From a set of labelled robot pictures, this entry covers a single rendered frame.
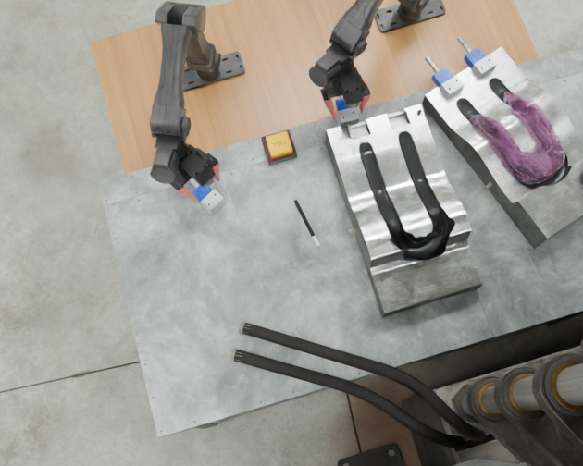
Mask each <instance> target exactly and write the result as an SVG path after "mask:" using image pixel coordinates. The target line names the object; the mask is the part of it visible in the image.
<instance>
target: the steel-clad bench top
mask: <svg viewBox="0 0 583 466"><path fill-rule="evenodd" d="M517 66H518V67H519V68H520V69H521V71H522V72H523V73H524V74H525V75H526V76H527V77H528V78H529V79H530V80H531V81H533V82H534V83H535V84H537V85H538V86H540V87H541V88H542V89H543V90H545V91H546V92H548V93H549V94H550V95H551V96H553V97H554V99H555V100H556V101H557V102H558V104H559V105H560V106H561V107H562V108H563V110H564V112H565V113H566V115H567V117H568V118H569V120H570V122H571V123H572V125H573V127H574V128H575V130H576V131H577V133H578V135H579V136H580V138H581V139H582V140H583V47H580V48H577V49H574V50H571V51H567V52H563V53H560V54H557V55H551V56H547V57H544V58H541V59H538V60H534V61H530V62H527V63H524V64H521V65H517ZM547 81H548V82H547ZM434 89H436V88H434ZM434 89H430V90H427V91H423V92H418V93H414V94H411V95H407V96H404V97H401V98H397V99H394V100H390V101H388V102H384V103H380V104H374V105H371V106H368V107H365V108H364V111H363V113H361V111H360V109H357V110H356V111H357V114H358V117H359V121H358V123H361V122H365V119H368V118H371V117H377V116H380V115H384V114H388V115H391V114H394V113H398V112H402V111H403V110H404V109H405V108H407V107H411V106H414V105H418V104H421V107H422V110H423V112H424V115H425V118H426V120H427V122H428V127H429V129H430V132H431V136H432V139H433V140H434V143H435V146H436V149H437V152H438V155H439V158H440V161H441V164H442V167H443V170H444V172H445V175H446V177H447V179H448V180H449V182H450V184H451V186H452V188H453V190H454V192H455V193H456V195H457V197H458V199H459V200H460V202H461V204H462V205H463V207H464V209H465V213H466V215H467V218H468V221H469V224H470V226H471V229H472V230H471V233H470V235H469V237H468V239H467V241H468V245H469V248H470V251H471V253H472V256H473V258H474V261H475V264H476V267H477V269H478V273H479V276H480V278H481V281H482V284H483V285H482V286H481V287H479V288H478V289H475V290H471V291H468V292H465V293H462V294H459V295H455V296H452V297H450V298H446V299H443V300H437V301H434V302H431V303H428V304H424V305H421V306H418V307H415V308H412V309H408V310H405V311H402V312H398V313H393V314H390V315H387V316H383V317H382V316H381V313H380V310H379V307H378V302H377V299H376V296H375V293H374V290H373V288H372V285H371V282H370V279H369V276H368V273H367V270H366V265H365V262H364V259H363V256H362V253H361V251H360V248H359V245H358V242H357V239H356V236H355V234H349V232H348V230H350V229H353V225H352V222H351V219H350V216H349V214H348V211H347V208H346V205H345V202H344V199H343V197H342V194H341V188H340V185H339V182H338V180H337V177H336V174H335V171H334V168H333V165H332V163H331V160H330V157H329V151H328V148H327V145H326V133H327V130H328V129H334V128H337V127H338V126H339V124H338V120H337V116H335V119H333V118H332V116H331V117H328V118H324V119H321V120H318V121H314V122H311V123H310V124H309V123H307V124H304V125H301V126H297V127H294V128H290V129H289V130H290V132H291V137H292V140H293V143H294V146H295V150H296V152H297V158H294V159H291V160H288V161H284V162H281V163H277V164H274V165H271V166H270V165H269V163H268V160H267V155H266V152H265V149H264V145H263V143H262V139H261V137H263V136H261V137H257V138H254V139H250V140H247V141H241V142H238V143H234V144H231V145H228V146H224V147H221V148H217V149H214V150H211V151H207V153H210V154H211V155H213V156H214V157H215V158H216V159H217V160H218V161H219V173H220V174H219V179H220V181H218V180H216V179H215V177H214V182H213V183H212V184H211V185H210V186H209V187H210V188H211V189H212V190H213V189H215V190H216V191H217V192H218V193H219V194H220V195H221V196H222V197H223V198H224V201H225V205H224V206H223V207H222V208H221V209H220V210H219V211H217V212H216V213H215V214H214V215H213V216H212V215H211V214H209V213H208V212H207V211H206V209H205V208H204V207H203V206H202V204H201V203H200V202H199V201H198V200H197V199H196V198H195V197H194V198H195V199H196V201H197V202H195V201H194V200H193V199H191V198H187V197H184V196H182V195H181V194H180V193H179V192H177V191H176V190H175V189H174V188H173V187H172V186H170V184H169V183H168V184H164V183H160V182H157V181H155V180H154V179H153V178H152V177H151V175H150V173H151V169H152V167H147V168H145V169H141V170H138V171H134V172H130V173H128V174H124V175H121V176H117V177H113V178H108V179H105V180H101V181H98V186H99V190H100V193H101V197H102V202H103V206H104V209H105V217H106V221H107V224H108V228H109V232H110V237H111V240H112V244H113V248H114V253H115V256H116V260H117V264H118V271H119V275H120V279H121V284H122V287H123V291H124V295H125V299H126V303H127V307H128V311H129V315H130V322H131V326H132V330H133V335H134V338H135V342H136V346H137V350H138V354H139V358H140V362H141V366H142V370H143V377H144V381H145V385H146V389H147V393H148V397H149V401H150V405H151V409H152V413H153V417H154V421H155V428H156V431H157V436H158V437H161V436H164V435H170V434H174V433H177V432H179V431H183V430H186V429H189V428H193V427H195V426H198V425H202V424H205V423H211V422H213V421H216V420H220V419H223V418H226V417H230V416H232V415H235V414H239V413H242V412H245V411H250V410H253V409H257V408H260V407H264V406H266V405H269V404H273V403H276V402H279V401H283V400H285V399H291V398H294V397H297V396H301V395H303V394H306V393H310V392H313V391H316V390H319V389H322V388H325V387H326V386H320V385H317V384H313V383H310V382H306V381H304V380H300V379H297V378H293V377H290V376H287V375H283V374H277V373H274V372H270V371H268V370H264V369H261V368H257V367H254V366H251V365H247V364H244V363H240V362H235V361H232V360H231V359H230V358H229V357H230V353H231V351H232V350H233V349H236V350H242V351H246V352H249V353H253V354H256V355H259V356H263V357H267V358H269V359H273V360H276V361H280V362H286V363H289V364H292V365H296V366H300V367H303V368H306V369H309V370H313V371H317V372H320V373H323V374H329V375H333V376H336V377H339V378H342V379H345V380H348V381H350V380H353V379H356V378H359V377H363V376H366V375H369V374H373V373H370V372H367V371H364V370H360V369H357V368H354V367H352V366H348V365H345V364H342V363H338V362H334V361H331V360H327V359H324V358H321V357H318V356H315V355H312V354H309V353H305V352H302V351H299V350H297V349H291V348H288V347H284V346H281V345H279V344H276V343H272V342H269V341H266V340H263V339H260V338H257V337H251V336H248V335H245V334H243V333H240V332H239V327H240V324H241V322H246V323H249V324H253V325H258V326H262V327H264V328H267V329H271V330H274V331H277V332H280V333H283V334H286V335H290V336H293V337H298V338H301V339H304V340H308V341H311V342H314V343H317V344H320V345H324V346H327V347H330V348H334V349H336V350H342V351H345V352H348V353H352V354H354V355H357V356H361V357H364V358H367V359H370V360H373V361H376V362H382V363H385V364H388V365H390V366H393V367H396V366H400V365H403V364H406V363H409V362H414V361H418V360H421V359H424V358H427V357H430V356H433V355H437V354H440V353H443V352H446V351H449V350H455V349H458V348H462V347H464V346H467V345H471V344H474V343H477V342H480V341H483V340H486V339H490V338H493V337H498V336H501V335H504V334H508V333H511V332H514V331H517V330H520V329H523V328H527V327H530V326H533V325H538V324H541V323H545V322H548V321H551V320H554V319H557V318H561V317H564V316H567V315H570V314H573V313H579V312H582V311H583V216H582V217H580V218H579V219H578V220H577V221H576V222H574V223H573V224H571V225H570V226H568V227H566V228H565V229H563V230H562V231H560V232H559V233H557V234H556V235H555V236H553V237H552V238H550V239H548V240H547V241H545V242H544V243H542V244H541V245H539V247H537V248H536V249H534V248H533V247H532V246H531V244H530V243H529V242H528V240H527V239H526V238H525V236H524V235H523V234H522V232H521V231H520V230H519V228H518V227H517V226H516V225H515V223H514V222H513V220H512V219H511V218H510V216H509V215H508V214H507V213H506V212H505V211H504V210H503V208H502V207H501V206H500V204H499V203H498V202H497V200H496V199H495V198H494V196H493V195H492V194H491V193H490V191H489V190H485V189H484V186H485V184H484V183H483V182H482V181H481V179H480V178H479V177H478V175H477V174H476V173H475V171H474V170H473V169H472V167H471V166H470V165H469V163H468V162H467V161H466V160H465V159H464V157H463V156H462V155H461V154H460V152H459V151H458V150H457V149H456V147H455V146H454V145H453V143H452V142H451V141H450V139H449V138H448V137H447V135H446V134H445V133H444V131H443V130H442V129H441V128H440V126H439V125H438V123H437V122H436V121H435V119H434V118H433V117H432V116H431V114H430V113H429V112H428V110H427V109H426V108H425V106H423V105H422V102H423V100H424V97H425V95H426V94H427V93H429V92H431V91H432V90H434ZM313 135H314V136H313ZM312 147H313V148H312ZM259 162H260V163H259ZM236 168H237V169H236ZM150 192H151V193H150ZM133 197H134V198H133ZM295 200H297V201H298V203H299V204H300V206H301V208H302V210H303V212H304V215H305V217H306V219H307V221H308V222H309V224H310V226H311V228H312V229H313V231H314V233H315V235H316V238H317V240H318V242H319V244H320V245H318V246H317V245H316V244H315V242H314V240H313V238H312V236H311V234H310V232H309V230H308V228H307V227H306V225H305V223H304V220H303V219H302V217H301V215H300V213H299V211H298V209H297V207H296V205H295V203H294V201H295ZM483 311H484V312H483Z"/></svg>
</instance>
